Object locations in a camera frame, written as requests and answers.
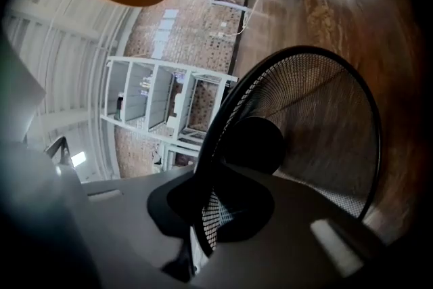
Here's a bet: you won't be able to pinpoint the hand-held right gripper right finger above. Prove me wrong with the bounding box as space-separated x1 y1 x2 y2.
194 165 392 289

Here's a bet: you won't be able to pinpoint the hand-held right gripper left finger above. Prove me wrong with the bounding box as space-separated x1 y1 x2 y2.
83 165 204 289

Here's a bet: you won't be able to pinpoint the low white shelf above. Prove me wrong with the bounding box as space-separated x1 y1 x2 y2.
158 140 208 175

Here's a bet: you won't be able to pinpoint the ceiling light panel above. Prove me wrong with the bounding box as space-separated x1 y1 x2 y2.
70 151 88 168

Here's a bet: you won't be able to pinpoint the white open shelf unit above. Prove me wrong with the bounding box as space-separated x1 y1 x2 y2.
99 55 240 147

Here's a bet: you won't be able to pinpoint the white wall cable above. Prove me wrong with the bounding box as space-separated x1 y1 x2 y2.
220 5 253 38

